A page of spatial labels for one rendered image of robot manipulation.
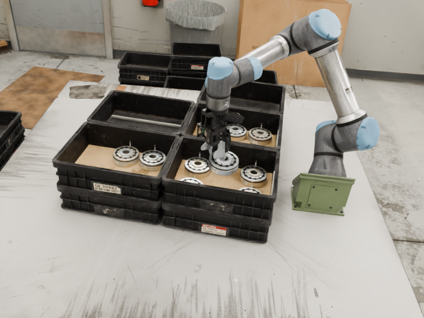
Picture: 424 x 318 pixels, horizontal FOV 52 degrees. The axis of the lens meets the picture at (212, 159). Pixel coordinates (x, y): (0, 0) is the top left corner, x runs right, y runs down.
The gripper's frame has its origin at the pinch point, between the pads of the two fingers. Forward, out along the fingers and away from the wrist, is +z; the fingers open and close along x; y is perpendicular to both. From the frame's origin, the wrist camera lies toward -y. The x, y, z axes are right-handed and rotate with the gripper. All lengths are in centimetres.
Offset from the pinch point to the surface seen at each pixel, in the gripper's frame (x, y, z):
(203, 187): 3.5, 9.5, 7.2
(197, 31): -196, -166, 45
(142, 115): -63, -12, 17
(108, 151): -46, 16, 17
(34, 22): -359, -86, 67
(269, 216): 21.3, -5.8, 16.4
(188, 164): -16.9, -1.4, 14.0
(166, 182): -6.7, 17.2, 7.2
